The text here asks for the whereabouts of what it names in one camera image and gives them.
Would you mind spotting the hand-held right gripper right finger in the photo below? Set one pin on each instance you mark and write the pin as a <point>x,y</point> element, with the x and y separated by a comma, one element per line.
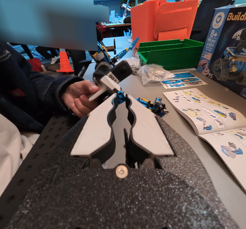
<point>149,134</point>

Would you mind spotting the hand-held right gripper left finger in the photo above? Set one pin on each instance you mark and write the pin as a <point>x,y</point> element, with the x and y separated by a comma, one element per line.
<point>92,134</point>

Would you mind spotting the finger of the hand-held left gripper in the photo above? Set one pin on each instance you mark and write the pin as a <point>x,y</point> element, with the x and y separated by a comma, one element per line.
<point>111,83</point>

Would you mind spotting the person's left forearm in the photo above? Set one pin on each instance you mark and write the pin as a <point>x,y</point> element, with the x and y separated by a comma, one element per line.
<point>34,90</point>

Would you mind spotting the grey desk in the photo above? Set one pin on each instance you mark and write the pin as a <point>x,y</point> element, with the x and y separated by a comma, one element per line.
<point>182,102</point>

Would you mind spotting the person's left hand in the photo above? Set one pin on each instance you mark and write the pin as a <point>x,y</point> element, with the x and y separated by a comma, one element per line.
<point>76,92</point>

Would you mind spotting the clear plastic bag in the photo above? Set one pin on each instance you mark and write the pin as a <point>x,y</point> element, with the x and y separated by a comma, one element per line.
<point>155,73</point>
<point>133,64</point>

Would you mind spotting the toy tracked excavator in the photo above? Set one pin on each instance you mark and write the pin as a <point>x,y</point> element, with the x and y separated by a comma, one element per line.
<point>103,57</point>

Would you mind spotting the blue yellow toy vehicle assembly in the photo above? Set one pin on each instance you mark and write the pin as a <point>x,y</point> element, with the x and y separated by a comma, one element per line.
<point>153,104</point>

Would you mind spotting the green storage bin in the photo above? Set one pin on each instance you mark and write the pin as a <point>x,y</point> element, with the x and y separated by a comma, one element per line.
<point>169,57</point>

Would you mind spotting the orange traffic cone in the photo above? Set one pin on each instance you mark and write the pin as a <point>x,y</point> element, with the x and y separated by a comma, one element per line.
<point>64,61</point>

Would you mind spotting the black perforated panel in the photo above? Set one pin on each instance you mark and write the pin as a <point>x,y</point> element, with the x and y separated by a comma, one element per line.
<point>38,150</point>

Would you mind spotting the orange storage bin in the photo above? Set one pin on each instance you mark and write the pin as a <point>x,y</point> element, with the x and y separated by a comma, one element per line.
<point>153,21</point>

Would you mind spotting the open instruction booklet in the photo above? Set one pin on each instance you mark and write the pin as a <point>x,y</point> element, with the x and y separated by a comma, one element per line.
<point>207,117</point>

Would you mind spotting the blue sticker sheet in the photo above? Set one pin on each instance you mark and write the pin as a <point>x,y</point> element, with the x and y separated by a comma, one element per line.
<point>182,80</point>

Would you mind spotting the red bag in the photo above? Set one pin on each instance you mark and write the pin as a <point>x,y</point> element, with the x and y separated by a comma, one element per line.
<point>35,64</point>

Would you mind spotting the white shirt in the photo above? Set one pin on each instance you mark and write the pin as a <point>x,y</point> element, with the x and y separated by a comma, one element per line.
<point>11,146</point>

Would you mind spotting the dark blue toy kit box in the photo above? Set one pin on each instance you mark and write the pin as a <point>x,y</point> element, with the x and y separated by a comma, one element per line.
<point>226,50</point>

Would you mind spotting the black storage bin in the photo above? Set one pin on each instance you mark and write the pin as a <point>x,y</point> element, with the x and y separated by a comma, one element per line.
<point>213,2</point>

